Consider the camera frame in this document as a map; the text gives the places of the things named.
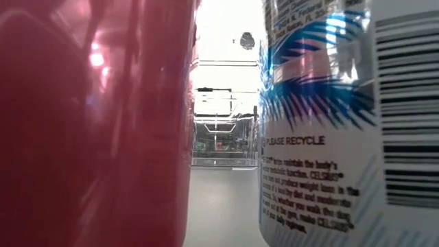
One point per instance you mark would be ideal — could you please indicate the black horizontal mount bar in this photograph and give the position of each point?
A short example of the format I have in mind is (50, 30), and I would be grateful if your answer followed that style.
(209, 90)

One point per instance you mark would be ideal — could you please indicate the clear plastic bin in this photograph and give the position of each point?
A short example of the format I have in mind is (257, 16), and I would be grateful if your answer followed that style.
(223, 161)

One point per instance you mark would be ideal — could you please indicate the pink and white soda can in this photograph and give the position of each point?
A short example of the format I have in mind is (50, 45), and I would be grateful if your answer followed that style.
(103, 137)

